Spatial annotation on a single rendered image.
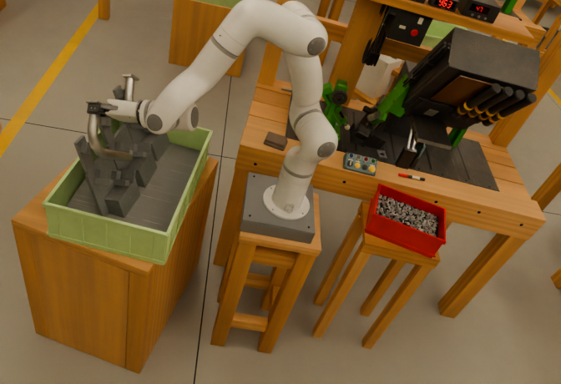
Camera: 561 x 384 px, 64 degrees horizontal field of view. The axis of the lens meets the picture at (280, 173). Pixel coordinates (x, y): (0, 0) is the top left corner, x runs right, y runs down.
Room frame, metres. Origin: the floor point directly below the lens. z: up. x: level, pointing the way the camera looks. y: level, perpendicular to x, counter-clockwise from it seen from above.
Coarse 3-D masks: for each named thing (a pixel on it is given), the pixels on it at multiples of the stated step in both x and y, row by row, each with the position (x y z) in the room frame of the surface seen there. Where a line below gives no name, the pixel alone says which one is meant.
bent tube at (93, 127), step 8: (88, 120) 1.03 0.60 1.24; (96, 120) 1.04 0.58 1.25; (88, 128) 1.01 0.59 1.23; (96, 128) 1.02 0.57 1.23; (88, 136) 1.00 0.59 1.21; (96, 136) 1.01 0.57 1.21; (96, 144) 1.00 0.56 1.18; (96, 152) 1.00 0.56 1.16; (104, 152) 1.02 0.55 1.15; (112, 152) 1.06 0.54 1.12; (120, 152) 1.11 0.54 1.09; (128, 160) 1.13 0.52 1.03
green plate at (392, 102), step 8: (400, 80) 2.00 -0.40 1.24; (392, 88) 2.00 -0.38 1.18; (400, 88) 1.94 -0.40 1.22; (408, 88) 1.90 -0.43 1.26; (392, 96) 1.95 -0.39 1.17; (400, 96) 1.89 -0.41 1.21; (384, 104) 1.96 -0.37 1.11; (392, 104) 1.89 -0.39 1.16; (400, 104) 1.91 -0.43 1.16; (392, 112) 1.91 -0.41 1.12; (400, 112) 1.91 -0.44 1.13
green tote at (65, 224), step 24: (192, 144) 1.53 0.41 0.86; (72, 168) 1.09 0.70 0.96; (72, 192) 1.07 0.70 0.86; (192, 192) 1.29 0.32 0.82; (48, 216) 0.90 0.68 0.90; (72, 216) 0.91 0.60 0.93; (96, 216) 0.92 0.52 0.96; (72, 240) 0.91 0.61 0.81; (96, 240) 0.92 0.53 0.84; (120, 240) 0.92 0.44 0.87; (144, 240) 0.93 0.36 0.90; (168, 240) 0.95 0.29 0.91
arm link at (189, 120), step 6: (150, 102) 1.06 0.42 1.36; (192, 108) 1.06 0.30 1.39; (186, 114) 1.03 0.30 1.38; (192, 114) 1.05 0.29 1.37; (198, 114) 1.09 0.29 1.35; (180, 120) 1.02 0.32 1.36; (186, 120) 1.02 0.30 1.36; (192, 120) 1.04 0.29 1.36; (198, 120) 1.08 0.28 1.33; (180, 126) 1.02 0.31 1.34; (186, 126) 1.02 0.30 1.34; (192, 126) 1.04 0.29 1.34
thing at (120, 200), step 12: (84, 144) 1.03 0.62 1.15; (84, 156) 1.02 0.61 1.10; (84, 168) 1.01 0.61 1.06; (96, 168) 1.05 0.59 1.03; (108, 168) 1.11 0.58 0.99; (96, 192) 1.01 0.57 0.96; (108, 192) 1.07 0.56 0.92; (120, 192) 1.08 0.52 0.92; (132, 192) 1.12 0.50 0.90; (96, 204) 1.00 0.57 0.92; (108, 204) 1.04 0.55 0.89; (120, 204) 1.04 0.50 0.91; (132, 204) 1.10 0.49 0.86; (120, 216) 1.04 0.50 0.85
